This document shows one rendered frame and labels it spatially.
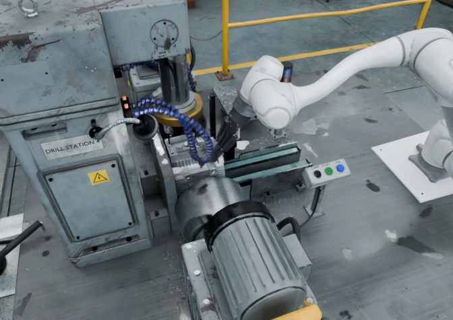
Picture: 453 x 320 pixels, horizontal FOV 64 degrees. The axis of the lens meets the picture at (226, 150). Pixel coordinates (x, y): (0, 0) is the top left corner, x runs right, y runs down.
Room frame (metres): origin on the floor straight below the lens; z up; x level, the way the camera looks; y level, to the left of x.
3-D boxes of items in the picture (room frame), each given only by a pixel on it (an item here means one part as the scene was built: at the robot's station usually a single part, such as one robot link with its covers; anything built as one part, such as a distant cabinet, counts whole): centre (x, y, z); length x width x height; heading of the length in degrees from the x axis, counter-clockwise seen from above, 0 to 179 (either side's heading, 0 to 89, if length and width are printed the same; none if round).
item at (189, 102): (1.02, 0.17, 1.43); 0.18 x 0.18 x 0.48
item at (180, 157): (1.02, 0.17, 1.11); 0.12 x 0.11 x 0.07; 110
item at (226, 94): (1.67, -0.07, 0.86); 0.27 x 0.24 x 0.12; 20
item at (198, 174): (1.03, 0.13, 1.02); 0.20 x 0.19 x 0.19; 110
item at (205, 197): (0.70, 0.01, 1.04); 0.37 x 0.25 x 0.25; 20
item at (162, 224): (0.98, 0.28, 0.97); 0.30 x 0.11 x 0.34; 20
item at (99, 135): (0.73, 0.27, 1.46); 0.18 x 0.11 x 0.13; 110
